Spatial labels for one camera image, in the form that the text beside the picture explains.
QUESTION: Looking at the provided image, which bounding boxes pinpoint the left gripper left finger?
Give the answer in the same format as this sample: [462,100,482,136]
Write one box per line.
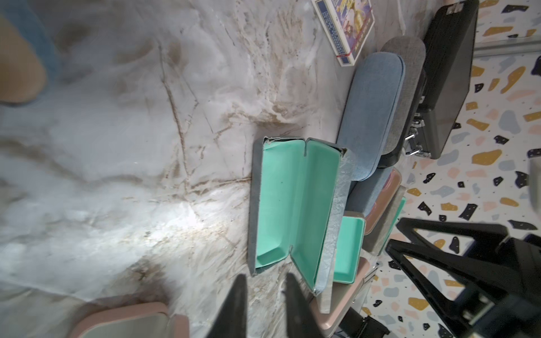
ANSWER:
[207,274,247,338]

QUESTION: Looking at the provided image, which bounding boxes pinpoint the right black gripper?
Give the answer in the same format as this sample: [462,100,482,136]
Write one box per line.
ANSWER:
[385,217,541,338]

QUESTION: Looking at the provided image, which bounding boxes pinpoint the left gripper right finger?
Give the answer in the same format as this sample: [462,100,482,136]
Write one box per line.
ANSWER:
[285,273,323,338]

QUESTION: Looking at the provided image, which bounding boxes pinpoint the grey case mint lining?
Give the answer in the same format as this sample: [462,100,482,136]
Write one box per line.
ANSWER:
[247,137,354,295]

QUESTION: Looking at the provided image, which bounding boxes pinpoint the blue case brown lining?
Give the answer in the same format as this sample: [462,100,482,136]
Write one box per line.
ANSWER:
[337,52,406,182]

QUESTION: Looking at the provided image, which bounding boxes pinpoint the mint glasses case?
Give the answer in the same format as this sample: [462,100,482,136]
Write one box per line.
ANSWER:
[333,211,366,284]

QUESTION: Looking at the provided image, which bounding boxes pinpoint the case with purple glasses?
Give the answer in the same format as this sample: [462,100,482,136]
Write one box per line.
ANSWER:
[345,167,402,235]

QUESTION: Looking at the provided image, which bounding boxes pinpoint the pink open glasses case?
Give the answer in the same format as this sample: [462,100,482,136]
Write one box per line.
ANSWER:
[310,258,374,337]

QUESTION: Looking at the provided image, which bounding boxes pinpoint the pink closed glasses case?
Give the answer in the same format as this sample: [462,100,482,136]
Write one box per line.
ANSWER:
[70,302,190,337]

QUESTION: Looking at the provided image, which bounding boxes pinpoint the black briefcase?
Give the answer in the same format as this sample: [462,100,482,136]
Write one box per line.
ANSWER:
[409,1,480,159]

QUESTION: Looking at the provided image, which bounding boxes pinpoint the playing card box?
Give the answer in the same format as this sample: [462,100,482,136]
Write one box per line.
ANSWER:
[312,0,375,67]

